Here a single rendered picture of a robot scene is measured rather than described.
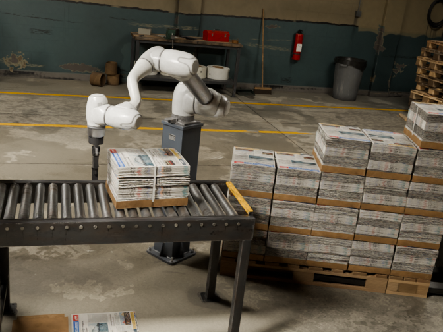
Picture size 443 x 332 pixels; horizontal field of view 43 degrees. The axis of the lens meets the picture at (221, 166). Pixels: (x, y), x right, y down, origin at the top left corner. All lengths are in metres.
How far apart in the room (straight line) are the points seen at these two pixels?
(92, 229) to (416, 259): 2.27
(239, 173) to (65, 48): 6.65
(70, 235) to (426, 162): 2.25
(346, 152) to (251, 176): 0.63
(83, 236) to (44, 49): 7.36
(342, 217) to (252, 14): 7.01
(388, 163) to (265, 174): 0.79
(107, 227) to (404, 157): 1.96
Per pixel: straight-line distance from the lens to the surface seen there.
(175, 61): 3.06
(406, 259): 4.03
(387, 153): 3.70
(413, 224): 3.92
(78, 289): 3.70
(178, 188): 2.87
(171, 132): 3.73
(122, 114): 2.69
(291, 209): 3.72
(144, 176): 2.79
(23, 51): 9.91
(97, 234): 2.73
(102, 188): 3.10
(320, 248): 3.87
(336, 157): 3.63
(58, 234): 2.73
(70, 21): 9.83
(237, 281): 3.02
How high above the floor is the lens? 1.96
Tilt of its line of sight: 19 degrees down
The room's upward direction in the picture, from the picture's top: 6 degrees clockwise
